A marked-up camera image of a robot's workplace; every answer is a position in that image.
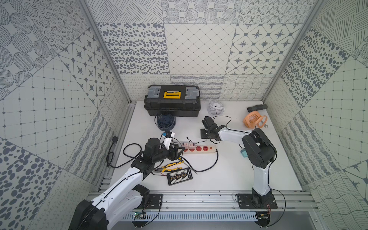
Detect beige red power strip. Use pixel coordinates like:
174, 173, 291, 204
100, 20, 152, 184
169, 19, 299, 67
184, 145, 217, 154

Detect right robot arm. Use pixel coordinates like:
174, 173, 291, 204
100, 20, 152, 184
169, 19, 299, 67
200, 116, 277, 206

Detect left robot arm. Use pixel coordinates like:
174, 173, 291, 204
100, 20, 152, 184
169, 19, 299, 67
69, 138, 185, 230

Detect white round desk fan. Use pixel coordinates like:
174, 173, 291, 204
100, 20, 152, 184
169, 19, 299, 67
207, 99, 225, 117

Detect navy blue desk fan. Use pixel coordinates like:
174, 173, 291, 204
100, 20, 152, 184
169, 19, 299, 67
155, 114, 176, 131

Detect orange desk fan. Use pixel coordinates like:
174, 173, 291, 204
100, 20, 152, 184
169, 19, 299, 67
243, 111, 268, 129

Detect yellow black screwdriver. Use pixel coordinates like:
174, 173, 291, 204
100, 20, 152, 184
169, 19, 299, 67
178, 157, 198, 174

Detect yellow black pliers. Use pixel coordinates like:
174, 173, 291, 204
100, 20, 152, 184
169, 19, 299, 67
153, 161, 183, 173

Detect black screwdriver bit case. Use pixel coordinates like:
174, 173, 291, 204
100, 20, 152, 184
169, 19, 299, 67
166, 168, 193, 186

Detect black plastic toolbox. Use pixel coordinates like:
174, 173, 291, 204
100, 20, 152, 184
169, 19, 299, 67
144, 85, 201, 117

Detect black cylindrical flashlight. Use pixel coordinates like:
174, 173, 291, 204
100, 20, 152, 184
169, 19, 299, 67
247, 104, 268, 113

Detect white fan black cable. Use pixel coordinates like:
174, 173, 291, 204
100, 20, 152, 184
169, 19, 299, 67
186, 107, 232, 144

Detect black power strip cable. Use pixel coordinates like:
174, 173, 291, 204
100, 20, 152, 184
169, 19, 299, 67
105, 143, 219, 173

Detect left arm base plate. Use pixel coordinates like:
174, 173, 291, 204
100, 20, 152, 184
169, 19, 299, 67
137, 194, 163, 210

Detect aluminium rail frame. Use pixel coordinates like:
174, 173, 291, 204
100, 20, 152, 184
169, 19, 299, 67
151, 190, 318, 212

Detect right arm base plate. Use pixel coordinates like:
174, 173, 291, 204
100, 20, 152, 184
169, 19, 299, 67
235, 194, 278, 209

